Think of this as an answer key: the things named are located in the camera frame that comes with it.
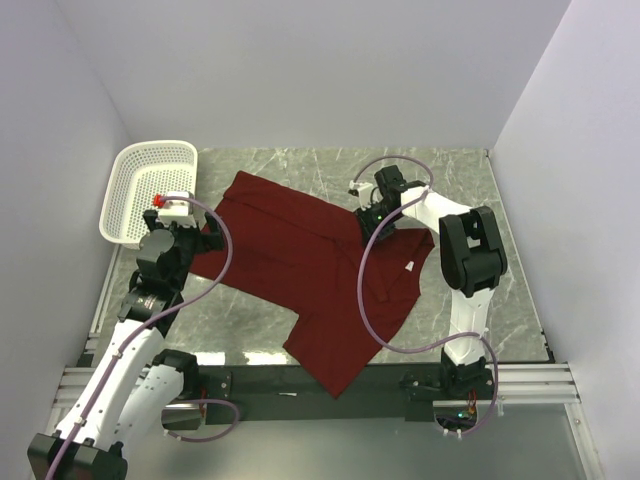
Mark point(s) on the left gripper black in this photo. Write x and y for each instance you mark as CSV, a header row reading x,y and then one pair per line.
x,y
187,235

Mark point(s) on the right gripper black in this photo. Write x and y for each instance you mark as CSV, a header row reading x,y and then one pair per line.
x,y
373,226

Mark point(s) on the dark red t-shirt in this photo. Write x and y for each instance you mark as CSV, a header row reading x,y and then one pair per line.
x,y
307,255

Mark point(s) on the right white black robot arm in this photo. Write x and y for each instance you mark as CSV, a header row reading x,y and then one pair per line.
x,y
472,260

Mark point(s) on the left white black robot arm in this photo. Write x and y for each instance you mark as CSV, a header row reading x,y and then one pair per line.
x,y
137,377

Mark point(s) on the white perforated plastic basket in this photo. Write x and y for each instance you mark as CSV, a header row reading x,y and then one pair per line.
x,y
139,173

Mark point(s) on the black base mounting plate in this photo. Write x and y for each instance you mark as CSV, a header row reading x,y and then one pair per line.
x,y
287,392

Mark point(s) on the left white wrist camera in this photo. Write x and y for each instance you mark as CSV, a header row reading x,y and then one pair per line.
x,y
174,207

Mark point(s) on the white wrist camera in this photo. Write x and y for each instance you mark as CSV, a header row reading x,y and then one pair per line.
x,y
360,189
174,207

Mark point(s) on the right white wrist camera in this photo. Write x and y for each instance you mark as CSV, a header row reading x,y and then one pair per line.
x,y
360,189

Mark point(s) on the aluminium extrusion rail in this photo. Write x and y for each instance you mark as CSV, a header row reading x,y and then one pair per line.
x,y
536,383

